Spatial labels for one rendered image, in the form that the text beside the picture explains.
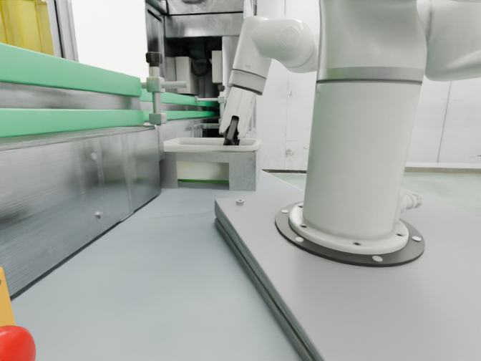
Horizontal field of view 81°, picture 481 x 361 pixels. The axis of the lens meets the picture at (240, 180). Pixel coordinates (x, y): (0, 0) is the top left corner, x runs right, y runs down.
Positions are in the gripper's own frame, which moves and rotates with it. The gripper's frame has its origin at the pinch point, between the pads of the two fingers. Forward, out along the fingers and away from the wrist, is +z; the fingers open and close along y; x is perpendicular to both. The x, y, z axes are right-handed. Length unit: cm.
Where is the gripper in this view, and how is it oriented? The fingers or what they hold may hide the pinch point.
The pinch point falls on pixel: (227, 158)
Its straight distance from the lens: 63.0
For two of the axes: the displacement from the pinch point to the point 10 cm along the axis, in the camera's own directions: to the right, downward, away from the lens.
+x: 9.6, 2.7, -0.4
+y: -1.1, 2.4, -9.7
